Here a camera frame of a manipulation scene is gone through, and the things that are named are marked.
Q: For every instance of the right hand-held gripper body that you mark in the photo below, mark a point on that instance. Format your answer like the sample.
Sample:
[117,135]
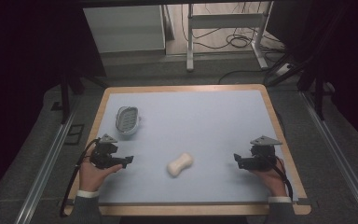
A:
[260,155]

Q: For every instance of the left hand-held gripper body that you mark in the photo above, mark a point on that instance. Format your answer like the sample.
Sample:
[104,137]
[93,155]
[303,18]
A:
[103,154]

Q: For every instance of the grey soap dish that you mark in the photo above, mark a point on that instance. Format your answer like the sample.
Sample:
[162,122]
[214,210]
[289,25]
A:
[127,120]

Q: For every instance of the white soap bar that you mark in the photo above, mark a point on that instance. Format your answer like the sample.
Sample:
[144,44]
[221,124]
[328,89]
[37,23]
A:
[180,164]

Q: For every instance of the person's left hand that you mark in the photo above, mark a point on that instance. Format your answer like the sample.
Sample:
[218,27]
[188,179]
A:
[95,177]

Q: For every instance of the person's right hand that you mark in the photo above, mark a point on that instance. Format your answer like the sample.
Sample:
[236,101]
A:
[272,182]

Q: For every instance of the light blue table mat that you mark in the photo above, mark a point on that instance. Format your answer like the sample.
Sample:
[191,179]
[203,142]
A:
[195,137]

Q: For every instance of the black stand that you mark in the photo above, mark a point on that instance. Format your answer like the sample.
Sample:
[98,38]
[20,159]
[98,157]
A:
[66,93]
[307,74]

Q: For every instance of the white cabinet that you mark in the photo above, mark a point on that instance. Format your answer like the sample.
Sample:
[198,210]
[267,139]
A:
[127,29]

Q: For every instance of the aluminium rail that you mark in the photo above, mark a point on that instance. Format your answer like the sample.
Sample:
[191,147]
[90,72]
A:
[43,171]
[338,155]

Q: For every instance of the white metal desk frame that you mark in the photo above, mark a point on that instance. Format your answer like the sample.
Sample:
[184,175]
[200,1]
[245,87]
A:
[227,28]

